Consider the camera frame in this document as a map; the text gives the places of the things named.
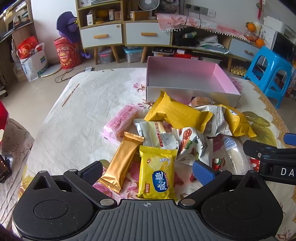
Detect pile of papers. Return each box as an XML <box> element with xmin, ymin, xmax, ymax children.
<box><xmin>196</xmin><ymin>35</ymin><xmax>230</xmax><ymax>55</ymax></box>

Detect purple plush toy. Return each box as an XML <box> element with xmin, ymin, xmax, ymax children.
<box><xmin>56</xmin><ymin>11</ymin><xmax>92</xmax><ymax>59</ymax></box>

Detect grey floral cloth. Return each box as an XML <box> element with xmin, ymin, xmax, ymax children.
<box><xmin>0</xmin><ymin>118</ymin><xmax>35</xmax><ymax>204</ymax></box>

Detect white grey-print packet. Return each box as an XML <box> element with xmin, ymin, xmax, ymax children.
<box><xmin>194</xmin><ymin>105</ymin><xmax>233</xmax><ymax>137</ymax></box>

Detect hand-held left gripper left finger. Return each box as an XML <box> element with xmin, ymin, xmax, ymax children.
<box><xmin>32</xmin><ymin>160</ymin><xmax>118</xmax><ymax>208</ymax></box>

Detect wall socket panel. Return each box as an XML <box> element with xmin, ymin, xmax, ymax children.
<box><xmin>185</xmin><ymin>3</ymin><xmax>216</xmax><ymax>18</ymax></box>

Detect black bag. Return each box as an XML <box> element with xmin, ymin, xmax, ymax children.
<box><xmin>174</xmin><ymin>27</ymin><xmax>197</xmax><ymax>47</ymax></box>

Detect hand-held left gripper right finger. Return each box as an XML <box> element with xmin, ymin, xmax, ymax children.
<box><xmin>178</xmin><ymin>160</ymin><xmax>264</xmax><ymax>208</ymax></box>

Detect white nut-print packet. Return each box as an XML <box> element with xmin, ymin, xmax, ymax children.
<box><xmin>175</xmin><ymin>127</ymin><xmax>214</xmax><ymax>166</ymax></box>

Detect yellow cracker packet blue print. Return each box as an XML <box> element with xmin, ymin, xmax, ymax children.
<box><xmin>136</xmin><ymin>145</ymin><xmax>178</xmax><ymax>200</ymax></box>

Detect floral blanket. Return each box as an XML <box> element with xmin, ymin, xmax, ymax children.
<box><xmin>11</xmin><ymin>67</ymin><xmax>296</xmax><ymax>241</ymax></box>

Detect wooden tv stand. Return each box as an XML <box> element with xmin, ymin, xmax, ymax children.
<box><xmin>172</xmin><ymin>25</ymin><xmax>266</xmax><ymax>72</ymax></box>

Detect yellow egg tray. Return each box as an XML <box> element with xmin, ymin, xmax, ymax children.
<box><xmin>231</xmin><ymin>66</ymin><xmax>247</xmax><ymax>76</ymax></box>

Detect dark box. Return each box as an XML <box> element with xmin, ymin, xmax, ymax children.
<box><xmin>0</xmin><ymin>154</ymin><xmax>12</xmax><ymax>184</ymax></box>

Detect gold snack packet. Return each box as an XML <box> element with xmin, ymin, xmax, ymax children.
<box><xmin>98</xmin><ymin>131</ymin><xmax>145</xmax><ymax>194</ymax></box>

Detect brown cardboard box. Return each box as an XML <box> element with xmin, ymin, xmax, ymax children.
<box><xmin>130</xmin><ymin>11</ymin><xmax>149</xmax><ymax>21</ymax></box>

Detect red gift drum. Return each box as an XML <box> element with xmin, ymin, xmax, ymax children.
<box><xmin>54</xmin><ymin>37</ymin><xmax>82</xmax><ymax>70</ymax></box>

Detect tall wooden shelf cabinet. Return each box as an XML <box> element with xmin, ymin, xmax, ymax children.
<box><xmin>75</xmin><ymin>0</ymin><xmax>125</xmax><ymax>65</ymax></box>

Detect red plastic bag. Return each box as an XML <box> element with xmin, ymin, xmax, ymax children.
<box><xmin>17</xmin><ymin>36</ymin><xmax>40</xmax><ymax>59</ymax></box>

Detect white cake packet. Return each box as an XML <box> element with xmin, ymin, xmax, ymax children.
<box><xmin>133</xmin><ymin>119</ymin><xmax>178</xmax><ymax>150</ymax></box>

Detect clear white roll packet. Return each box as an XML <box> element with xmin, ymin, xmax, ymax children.
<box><xmin>223</xmin><ymin>136</ymin><xmax>254</xmax><ymax>175</ymax></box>

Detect white cardboard box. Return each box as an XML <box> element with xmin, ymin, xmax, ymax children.
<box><xmin>146</xmin><ymin>56</ymin><xmax>241</xmax><ymax>108</ymax></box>

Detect brown biscuit packet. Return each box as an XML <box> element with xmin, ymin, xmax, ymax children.
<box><xmin>189</xmin><ymin>97</ymin><xmax>217</xmax><ymax>108</ymax></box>

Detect red box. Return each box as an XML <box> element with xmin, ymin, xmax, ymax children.
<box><xmin>173</xmin><ymin>52</ymin><xmax>200</xmax><ymax>60</ymax></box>

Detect red plastic object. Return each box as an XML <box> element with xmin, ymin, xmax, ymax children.
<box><xmin>0</xmin><ymin>100</ymin><xmax>10</xmax><ymax>130</ymax></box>

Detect round white base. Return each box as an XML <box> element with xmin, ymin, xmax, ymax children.
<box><xmin>38</xmin><ymin>62</ymin><xmax>63</xmax><ymax>77</ymax></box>

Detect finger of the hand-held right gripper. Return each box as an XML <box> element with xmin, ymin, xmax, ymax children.
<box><xmin>283</xmin><ymin>133</ymin><xmax>296</xmax><ymax>147</ymax></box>
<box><xmin>243</xmin><ymin>140</ymin><xmax>296</xmax><ymax>161</ymax></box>

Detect pink tasselled cloth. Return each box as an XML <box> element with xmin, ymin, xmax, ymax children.
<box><xmin>156</xmin><ymin>13</ymin><xmax>251</xmax><ymax>42</ymax></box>

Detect small white desk fan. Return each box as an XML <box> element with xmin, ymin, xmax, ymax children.
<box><xmin>138</xmin><ymin>0</ymin><xmax>160</xmax><ymax>19</ymax></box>

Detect stack of papers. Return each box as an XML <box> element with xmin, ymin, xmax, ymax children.
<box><xmin>91</xmin><ymin>0</ymin><xmax>122</xmax><ymax>5</ymax></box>

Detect blue-lid storage bin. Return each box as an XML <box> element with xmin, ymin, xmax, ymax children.
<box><xmin>123</xmin><ymin>47</ymin><xmax>142</xmax><ymax>63</ymax></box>

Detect clear storage bin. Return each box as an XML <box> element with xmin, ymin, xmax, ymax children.
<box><xmin>198</xmin><ymin>56</ymin><xmax>223</xmax><ymax>66</ymax></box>
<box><xmin>98</xmin><ymin>47</ymin><xmax>114</xmax><ymax>63</ymax></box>

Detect white shopping bag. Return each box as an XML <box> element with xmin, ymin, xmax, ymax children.
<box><xmin>20</xmin><ymin>43</ymin><xmax>49</xmax><ymax>81</ymax></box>

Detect wooden desk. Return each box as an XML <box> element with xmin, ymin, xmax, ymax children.
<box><xmin>0</xmin><ymin>0</ymin><xmax>38</xmax><ymax>81</ymax></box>

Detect black microwave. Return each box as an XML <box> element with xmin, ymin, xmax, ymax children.
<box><xmin>272</xmin><ymin>31</ymin><xmax>296</xmax><ymax>64</ymax></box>

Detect orange white carton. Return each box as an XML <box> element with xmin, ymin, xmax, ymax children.
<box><xmin>109</xmin><ymin>9</ymin><xmax>121</xmax><ymax>21</ymax></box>

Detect pink wafer packet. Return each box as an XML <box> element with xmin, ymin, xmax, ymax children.
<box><xmin>99</xmin><ymin>104</ymin><xmax>142</xmax><ymax>146</ymax></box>

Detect low wooden drawer cabinet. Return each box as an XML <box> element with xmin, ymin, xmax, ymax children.
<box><xmin>122</xmin><ymin>0</ymin><xmax>174</xmax><ymax>63</ymax></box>

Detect large yellow snack packet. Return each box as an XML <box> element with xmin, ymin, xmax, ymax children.
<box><xmin>144</xmin><ymin>91</ymin><xmax>213</xmax><ymax>133</ymax></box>

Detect framed cat picture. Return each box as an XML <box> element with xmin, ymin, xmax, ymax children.
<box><xmin>159</xmin><ymin>0</ymin><xmax>181</xmax><ymax>13</ymax></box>

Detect red snack packet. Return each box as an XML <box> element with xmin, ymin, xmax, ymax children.
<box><xmin>211</xmin><ymin>157</ymin><xmax>226</xmax><ymax>172</ymax></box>

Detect yellow packet with white label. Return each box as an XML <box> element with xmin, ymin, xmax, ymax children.
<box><xmin>218</xmin><ymin>104</ymin><xmax>257</xmax><ymax>138</ymax></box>

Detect blue plastic stool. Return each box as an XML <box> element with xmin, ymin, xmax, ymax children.
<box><xmin>244</xmin><ymin>46</ymin><xmax>296</xmax><ymax>109</ymax></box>

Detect yellow round object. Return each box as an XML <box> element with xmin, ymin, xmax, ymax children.
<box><xmin>96</xmin><ymin>9</ymin><xmax>109</xmax><ymax>24</ymax></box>

